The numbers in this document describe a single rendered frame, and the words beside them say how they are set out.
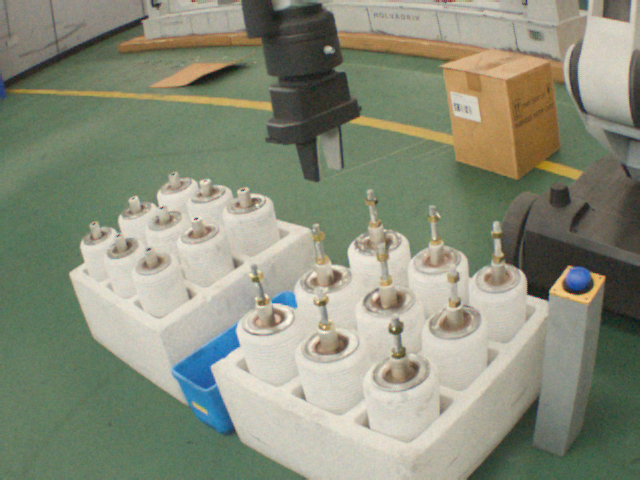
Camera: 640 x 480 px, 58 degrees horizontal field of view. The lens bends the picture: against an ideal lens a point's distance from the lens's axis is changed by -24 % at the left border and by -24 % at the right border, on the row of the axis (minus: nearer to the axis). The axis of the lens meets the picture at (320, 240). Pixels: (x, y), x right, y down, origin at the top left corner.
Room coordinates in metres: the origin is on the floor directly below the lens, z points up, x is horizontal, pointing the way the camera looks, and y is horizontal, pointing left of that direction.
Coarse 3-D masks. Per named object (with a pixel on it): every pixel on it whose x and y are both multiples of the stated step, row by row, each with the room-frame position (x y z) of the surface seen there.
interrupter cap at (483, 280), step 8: (480, 272) 0.86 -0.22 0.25; (488, 272) 0.86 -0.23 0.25; (512, 272) 0.84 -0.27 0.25; (480, 280) 0.85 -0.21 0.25; (488, 280) 0.84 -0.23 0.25; (504, 280) 0.83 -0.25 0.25; (512, 280) 0.82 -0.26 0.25; (480, 288) 0.83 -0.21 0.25; (488, 288) 0.82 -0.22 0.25; (496, 288) 0.81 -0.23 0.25; (504, 288) 0.81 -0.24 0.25; (512, 288) 0.81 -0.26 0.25
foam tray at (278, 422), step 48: (528, 336) 0.77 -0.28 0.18; (240, 384) 0.81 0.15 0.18; (288, 384) 0.80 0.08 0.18; (480, 384) 0.70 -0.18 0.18; (528, 384) 0.78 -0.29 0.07; (240, 432) 0.86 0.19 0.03; (288, 432) 0.75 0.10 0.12; (336, 432) 0.67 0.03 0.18; (432, 432) 0.62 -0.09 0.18; (480, 432) 0.68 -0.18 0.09
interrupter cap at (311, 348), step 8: (336, 328) 0.81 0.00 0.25; (344, 328) 0.80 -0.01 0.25; (312, 336) 0.80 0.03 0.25; (344, 336) 0.79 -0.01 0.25; (352, 336) 0.78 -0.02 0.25; (304, 344) 0.78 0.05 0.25; (312, 344) 0.78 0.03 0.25; (320, 344) 0.78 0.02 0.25; (344, 344) 0.77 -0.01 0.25; (352, 344) 0.77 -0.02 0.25; (304, 352) 0.77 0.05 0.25; (312, 352) 0.76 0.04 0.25; (320, 352) 0.76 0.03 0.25; (328, 352) 0.76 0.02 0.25; (336, 352) 0.76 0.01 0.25; (344, 352) 0.75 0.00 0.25; (352, 352) 0.75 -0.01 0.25; (312, 360) 0.75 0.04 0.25; (320, 360) 0.74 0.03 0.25; (328, 360) 0.74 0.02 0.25; (336, 360) 0.74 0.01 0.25
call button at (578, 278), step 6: (570, 270) 0.70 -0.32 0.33; (576, 270) 0.69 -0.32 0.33; (582, 270) 0.69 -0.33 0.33; (588, 270) 0.69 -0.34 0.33; (570, 276) 0.68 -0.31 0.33; (576, 276) 0.68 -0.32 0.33; (582, 276) 0.68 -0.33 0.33; (588, 276) 0.67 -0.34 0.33; (570, 282) 0.67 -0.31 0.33; (576, 282) 0.67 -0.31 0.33; (582, 282) 0.66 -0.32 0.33; (588, 282) 0.67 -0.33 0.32; (576, 288) 0.67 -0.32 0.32; (582, 288) 0.67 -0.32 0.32
